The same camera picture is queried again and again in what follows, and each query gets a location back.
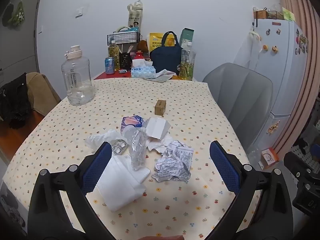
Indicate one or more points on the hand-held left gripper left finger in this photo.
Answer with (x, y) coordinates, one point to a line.
(97, 166)

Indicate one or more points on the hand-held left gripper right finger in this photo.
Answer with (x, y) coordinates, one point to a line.
(225, 166)

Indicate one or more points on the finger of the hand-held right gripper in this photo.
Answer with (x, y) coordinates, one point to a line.
(297, 161)
(306, 195)

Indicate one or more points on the white tissue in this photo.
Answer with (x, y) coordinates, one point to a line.
(100, 138)
(120, 185)
(160, 145)

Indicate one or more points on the silver pill blister pack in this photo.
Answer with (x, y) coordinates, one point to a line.
(119, 146)

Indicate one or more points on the crushed clear plastic bottle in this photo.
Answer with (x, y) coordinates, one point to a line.
(137, 152)

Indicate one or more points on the blue pink tissue packet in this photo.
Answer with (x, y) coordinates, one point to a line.
(131, 122)

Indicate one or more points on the white paper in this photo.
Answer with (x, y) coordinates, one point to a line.
(157, 127)

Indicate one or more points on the small brown cardboard box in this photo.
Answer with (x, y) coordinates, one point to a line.
(160, 108)

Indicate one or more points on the orange white box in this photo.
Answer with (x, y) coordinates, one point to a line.
(270, 158)

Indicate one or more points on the black dotted pegboard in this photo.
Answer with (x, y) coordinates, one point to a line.
(313, 135)

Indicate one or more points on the clear plastic bag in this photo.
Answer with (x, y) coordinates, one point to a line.
(254, 156)

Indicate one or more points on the gold ornament fridge magnet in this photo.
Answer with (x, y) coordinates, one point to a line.
(273, 128)

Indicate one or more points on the grey chair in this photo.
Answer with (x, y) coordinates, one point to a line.
(237, 92)

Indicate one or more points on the white fridge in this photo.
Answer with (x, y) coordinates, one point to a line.
(280, 80)

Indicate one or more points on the large clear water jug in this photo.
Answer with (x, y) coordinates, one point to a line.
(77, 80)

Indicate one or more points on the brown chair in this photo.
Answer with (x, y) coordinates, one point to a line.
(40, 90)

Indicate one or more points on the black white patterned cloth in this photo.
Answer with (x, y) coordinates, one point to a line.
(10, 210)

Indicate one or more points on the small dark sachet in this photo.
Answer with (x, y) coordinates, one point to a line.
(122, 71)

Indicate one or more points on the blue drink can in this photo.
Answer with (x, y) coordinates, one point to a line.
(109, 66)

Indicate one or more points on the blue white tissue box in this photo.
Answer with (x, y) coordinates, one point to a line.
(142, 71)

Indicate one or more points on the pink curtain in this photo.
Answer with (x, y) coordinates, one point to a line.
(303, 55)

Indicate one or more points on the printed paper sheet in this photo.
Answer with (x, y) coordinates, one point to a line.
(161, 79)

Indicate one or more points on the large yellow tea bottle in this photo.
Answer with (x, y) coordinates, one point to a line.
(187, 65)

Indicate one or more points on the black pen holder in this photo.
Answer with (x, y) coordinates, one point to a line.
(125, 60)

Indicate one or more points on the small yellow tea bottle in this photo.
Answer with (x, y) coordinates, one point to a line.
(113, 55)

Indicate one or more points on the yellow figure fridge magnet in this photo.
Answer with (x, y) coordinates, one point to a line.
(275, 49)

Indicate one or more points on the red round container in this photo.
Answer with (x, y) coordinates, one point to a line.
(139, 55)

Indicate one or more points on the orange round fridge magnet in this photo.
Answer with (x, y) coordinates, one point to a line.
(265, 47)

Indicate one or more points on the cluster of assorted fridge magnets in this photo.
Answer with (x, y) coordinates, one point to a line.
(302, 42)

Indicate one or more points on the white hanging bag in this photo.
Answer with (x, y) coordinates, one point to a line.
(253, 50)

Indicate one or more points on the navy lunch bag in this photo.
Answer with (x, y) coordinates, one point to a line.
(165, 57)

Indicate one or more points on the brown plush toy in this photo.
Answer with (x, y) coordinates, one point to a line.
(142, 45)

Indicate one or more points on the green tall box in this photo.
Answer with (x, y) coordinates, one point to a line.
(187, 36)

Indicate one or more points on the yellow snack bag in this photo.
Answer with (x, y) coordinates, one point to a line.
(155, 42)

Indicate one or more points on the grey door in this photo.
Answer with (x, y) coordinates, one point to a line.
(25, 42)

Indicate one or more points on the green yellow packet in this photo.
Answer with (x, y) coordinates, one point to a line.
(288, 14)

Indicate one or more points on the brown woven basket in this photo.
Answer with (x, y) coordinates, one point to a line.
(260, 14)

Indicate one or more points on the white printed tote bag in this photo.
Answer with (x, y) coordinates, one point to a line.
(135, 17)

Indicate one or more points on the white light switch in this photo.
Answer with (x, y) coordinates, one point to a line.
(79, 12)

